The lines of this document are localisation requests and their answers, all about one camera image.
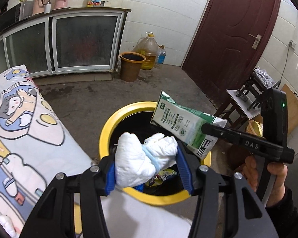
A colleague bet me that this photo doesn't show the wooden cutting board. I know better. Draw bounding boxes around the wooden cutting board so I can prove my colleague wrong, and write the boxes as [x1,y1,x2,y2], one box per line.
[279,84,298,134]

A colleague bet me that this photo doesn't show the silver foil bag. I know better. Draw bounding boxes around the silver foil bag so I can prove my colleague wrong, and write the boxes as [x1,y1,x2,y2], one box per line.
[254,67,277,88]

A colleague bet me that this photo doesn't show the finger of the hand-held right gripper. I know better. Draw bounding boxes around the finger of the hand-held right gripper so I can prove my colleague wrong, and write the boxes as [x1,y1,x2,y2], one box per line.
[201,123,283,158]

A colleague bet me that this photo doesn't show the dark brown wooden door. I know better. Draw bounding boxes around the dark brown wooden door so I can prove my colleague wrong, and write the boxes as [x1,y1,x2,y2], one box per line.
[181,0,282,109]

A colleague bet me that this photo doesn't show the person's right hand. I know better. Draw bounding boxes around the person's right hand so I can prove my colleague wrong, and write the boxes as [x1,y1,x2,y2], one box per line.
[243,155,288,207]

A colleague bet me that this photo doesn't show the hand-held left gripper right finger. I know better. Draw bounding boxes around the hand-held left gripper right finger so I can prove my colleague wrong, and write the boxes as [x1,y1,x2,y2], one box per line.
[176,142,280,238]

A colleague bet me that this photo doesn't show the glass fronted counter cabinet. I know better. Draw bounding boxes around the glass fronted counter cabinet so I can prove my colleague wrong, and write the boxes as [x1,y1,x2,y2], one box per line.
[0,7,132,80]

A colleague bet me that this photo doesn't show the brass door handle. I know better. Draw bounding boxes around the brass door handle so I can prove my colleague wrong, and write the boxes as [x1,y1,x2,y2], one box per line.
[248,33,262,49]

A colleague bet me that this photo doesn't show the person's right forearm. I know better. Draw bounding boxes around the person's right forearm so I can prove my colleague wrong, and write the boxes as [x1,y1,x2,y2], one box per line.
[263,186,298,238]

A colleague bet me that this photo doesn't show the cartoon printed snack packet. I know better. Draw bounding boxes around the cartoon printed snack packet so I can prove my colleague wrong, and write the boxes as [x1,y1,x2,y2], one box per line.
[145,169,178,187]

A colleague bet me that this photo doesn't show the cartoon printed tablecloth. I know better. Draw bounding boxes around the cartoon printed tablecloth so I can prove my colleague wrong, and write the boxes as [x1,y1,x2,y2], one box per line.
[0,64,192,238]

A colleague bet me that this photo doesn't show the black microwave oven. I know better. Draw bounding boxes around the black microwave oven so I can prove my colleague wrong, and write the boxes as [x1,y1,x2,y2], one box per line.
[0,1,34,31]

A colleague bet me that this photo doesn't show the pink thermos brown handle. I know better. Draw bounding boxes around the pink thermos brown handle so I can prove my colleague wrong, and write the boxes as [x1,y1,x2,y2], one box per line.
[32,0,51,15]

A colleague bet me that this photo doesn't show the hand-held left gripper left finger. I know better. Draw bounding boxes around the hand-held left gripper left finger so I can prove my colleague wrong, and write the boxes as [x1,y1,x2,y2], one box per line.
[20,156,116,238]

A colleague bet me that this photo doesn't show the black metal tool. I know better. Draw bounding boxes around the black metal tool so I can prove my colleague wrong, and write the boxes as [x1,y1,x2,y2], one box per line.
[236,71,281,111]

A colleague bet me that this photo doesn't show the clear water bottle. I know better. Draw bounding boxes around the clear water bottle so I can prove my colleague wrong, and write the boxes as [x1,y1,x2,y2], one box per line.
[155,45,167,68]

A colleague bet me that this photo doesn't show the yellow rimmed trash bin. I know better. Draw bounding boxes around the yellow rimmed trash bin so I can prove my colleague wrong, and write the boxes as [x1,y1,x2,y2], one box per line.
[99,101,212,206]

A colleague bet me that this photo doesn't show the brown plastic bucket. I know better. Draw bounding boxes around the brown plastic bucket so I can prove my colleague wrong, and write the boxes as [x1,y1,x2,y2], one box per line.
[119,52,146,82]

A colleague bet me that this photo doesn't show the green milk carton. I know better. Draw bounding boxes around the green milk carton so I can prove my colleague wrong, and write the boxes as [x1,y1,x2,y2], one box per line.
[150,90,227,159]

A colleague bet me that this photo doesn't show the yellow plastic bag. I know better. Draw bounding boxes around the yellow plastic bag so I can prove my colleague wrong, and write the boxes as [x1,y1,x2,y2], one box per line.
[246,120,263,137]

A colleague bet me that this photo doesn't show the white tissue bundle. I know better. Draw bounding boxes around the white tissue bundle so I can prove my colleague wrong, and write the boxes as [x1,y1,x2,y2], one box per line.
[114,132,178,187]

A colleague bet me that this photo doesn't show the large cooking oil jug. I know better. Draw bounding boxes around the large cooking oil jug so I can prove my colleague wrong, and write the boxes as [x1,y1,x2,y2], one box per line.
[134,32,159,70]

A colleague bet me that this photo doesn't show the wooden stool white top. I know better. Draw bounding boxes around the wooden stool white top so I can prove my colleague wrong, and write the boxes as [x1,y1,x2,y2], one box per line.
[214,88,264,129]

